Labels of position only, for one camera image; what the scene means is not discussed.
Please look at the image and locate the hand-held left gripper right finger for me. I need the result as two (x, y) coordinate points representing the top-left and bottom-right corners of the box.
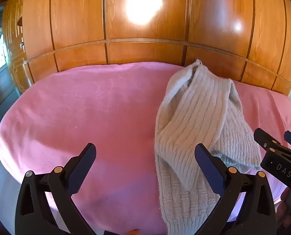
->
(194, 143), (277, 235)

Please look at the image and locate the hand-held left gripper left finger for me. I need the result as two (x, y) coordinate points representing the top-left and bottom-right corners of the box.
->
(15, 143), (97, 235)

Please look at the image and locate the pale ribbed knit garment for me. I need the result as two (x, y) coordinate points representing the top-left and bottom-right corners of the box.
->
(154, 59), (263, 235)

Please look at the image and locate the person's right hand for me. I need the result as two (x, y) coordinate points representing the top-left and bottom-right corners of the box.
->
(277, 187), (291, 226)

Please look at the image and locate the pink blanket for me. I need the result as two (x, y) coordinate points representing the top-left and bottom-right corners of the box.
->
(0, 61), (291, 235)

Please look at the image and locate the carved wooden cabinet door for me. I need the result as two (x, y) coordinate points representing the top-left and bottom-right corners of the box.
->
(2, 0), (34, 91)

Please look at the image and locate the glossy wooden wardrobe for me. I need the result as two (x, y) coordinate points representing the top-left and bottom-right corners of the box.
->
(22, 0), (291, 96)

